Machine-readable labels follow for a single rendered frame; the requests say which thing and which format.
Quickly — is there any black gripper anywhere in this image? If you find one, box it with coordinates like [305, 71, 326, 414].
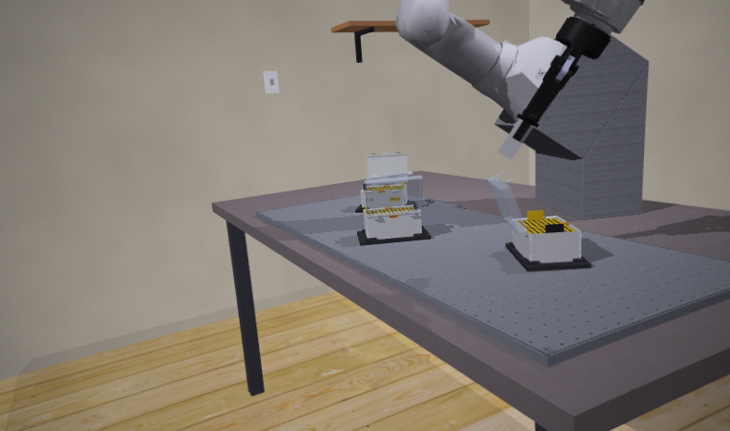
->
[498, 17, 611, 160]

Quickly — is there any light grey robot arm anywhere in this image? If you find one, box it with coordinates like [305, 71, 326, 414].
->
[396, 0, 644, 121]

